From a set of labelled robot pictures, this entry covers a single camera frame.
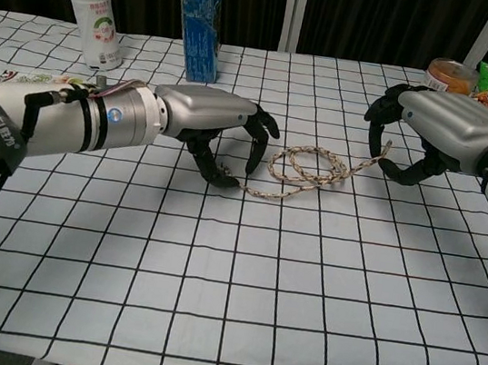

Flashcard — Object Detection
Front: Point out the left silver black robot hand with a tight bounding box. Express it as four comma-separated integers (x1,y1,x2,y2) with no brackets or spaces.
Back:
142,79,287,196

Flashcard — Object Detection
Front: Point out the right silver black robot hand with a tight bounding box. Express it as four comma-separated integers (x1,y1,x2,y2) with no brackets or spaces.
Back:
354,77,488,199

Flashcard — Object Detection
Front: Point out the beige braided rope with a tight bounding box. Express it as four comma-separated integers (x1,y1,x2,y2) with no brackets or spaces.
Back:
214,113,395,218

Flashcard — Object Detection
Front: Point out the clear round plastic container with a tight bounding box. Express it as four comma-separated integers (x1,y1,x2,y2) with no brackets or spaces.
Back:
422,55,482,99

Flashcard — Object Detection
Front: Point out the tall blue carton box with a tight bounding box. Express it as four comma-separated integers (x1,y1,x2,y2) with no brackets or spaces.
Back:
160,0,231,86

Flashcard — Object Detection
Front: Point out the white green drink bottle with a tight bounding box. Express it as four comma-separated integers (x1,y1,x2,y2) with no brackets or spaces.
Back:
40,0,133,74

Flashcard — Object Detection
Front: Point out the white black grid tablecloth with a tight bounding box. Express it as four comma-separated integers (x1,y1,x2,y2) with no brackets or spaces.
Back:
0,5,488,365

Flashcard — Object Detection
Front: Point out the white peanut snack bag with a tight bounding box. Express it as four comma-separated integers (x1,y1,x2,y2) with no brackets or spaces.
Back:
0,64,104,118

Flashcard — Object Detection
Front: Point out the white vertical frame post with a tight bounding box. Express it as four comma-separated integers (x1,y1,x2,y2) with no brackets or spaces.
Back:
276,0,310,55

